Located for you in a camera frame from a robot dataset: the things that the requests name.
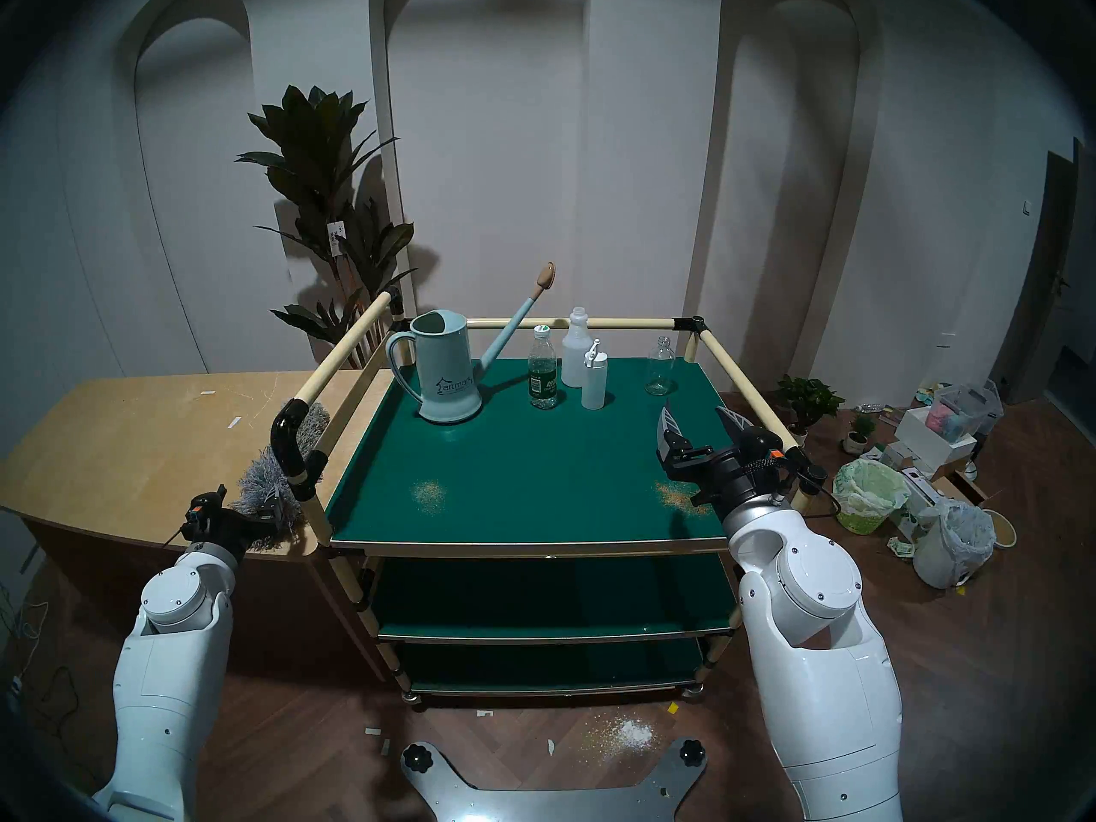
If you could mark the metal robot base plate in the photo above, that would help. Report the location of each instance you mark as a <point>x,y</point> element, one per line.
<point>556,803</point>

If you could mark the white carton box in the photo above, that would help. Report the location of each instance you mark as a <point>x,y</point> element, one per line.
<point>918,495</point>

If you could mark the light blue watering can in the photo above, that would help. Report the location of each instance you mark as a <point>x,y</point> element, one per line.
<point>447,375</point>

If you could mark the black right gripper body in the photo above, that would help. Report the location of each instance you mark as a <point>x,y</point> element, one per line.
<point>745,469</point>

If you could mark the white pump bottle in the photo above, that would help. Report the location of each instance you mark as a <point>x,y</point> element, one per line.
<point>594,384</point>

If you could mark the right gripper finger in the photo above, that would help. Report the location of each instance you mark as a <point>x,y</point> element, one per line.
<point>670,433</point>
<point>735,422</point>

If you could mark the green three-tier shelf cart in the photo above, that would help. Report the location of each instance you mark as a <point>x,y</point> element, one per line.
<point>548,461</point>

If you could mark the light wooden table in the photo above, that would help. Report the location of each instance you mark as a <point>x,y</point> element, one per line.
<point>137,456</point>

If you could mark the black base knob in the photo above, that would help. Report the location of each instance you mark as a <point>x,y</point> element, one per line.
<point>691,753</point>
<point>418,758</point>

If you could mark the green-lined waste bin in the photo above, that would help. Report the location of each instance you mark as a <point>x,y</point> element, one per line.
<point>869,495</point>

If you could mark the white powder spill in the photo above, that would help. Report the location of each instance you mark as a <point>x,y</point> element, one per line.
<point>634,733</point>

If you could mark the tiny potted plant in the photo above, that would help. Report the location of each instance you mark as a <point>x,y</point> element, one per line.
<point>860,428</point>

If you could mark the green label water bottle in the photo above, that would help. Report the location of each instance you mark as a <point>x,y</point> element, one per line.
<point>543,375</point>

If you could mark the clear empty bottle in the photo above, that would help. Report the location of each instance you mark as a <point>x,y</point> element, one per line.
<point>660,371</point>

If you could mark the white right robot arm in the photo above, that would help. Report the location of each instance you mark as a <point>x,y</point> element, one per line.
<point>822,640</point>

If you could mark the grey fluffy duster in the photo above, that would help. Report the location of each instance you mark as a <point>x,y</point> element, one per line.
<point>261,486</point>

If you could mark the bushy small potted plant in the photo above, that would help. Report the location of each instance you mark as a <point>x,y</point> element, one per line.
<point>809,399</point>

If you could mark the crumb pile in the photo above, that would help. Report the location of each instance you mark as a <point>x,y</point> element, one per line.
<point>429,496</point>
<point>678,497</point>

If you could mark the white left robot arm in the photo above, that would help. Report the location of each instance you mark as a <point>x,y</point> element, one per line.
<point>167,658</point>

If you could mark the dark door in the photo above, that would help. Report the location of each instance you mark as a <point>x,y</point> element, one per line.
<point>1049,272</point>

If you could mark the white plastic bottle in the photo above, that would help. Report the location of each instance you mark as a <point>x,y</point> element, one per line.
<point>574,349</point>

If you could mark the tall dark leafy plant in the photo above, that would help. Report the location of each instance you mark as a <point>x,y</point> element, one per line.
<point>317,161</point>

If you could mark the yellow bucket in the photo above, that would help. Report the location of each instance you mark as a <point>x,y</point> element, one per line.
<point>1003,527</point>

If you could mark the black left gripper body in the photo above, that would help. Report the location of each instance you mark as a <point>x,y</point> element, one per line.
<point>218,525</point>

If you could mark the white trash bag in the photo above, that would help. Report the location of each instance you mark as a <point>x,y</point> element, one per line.
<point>952,542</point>

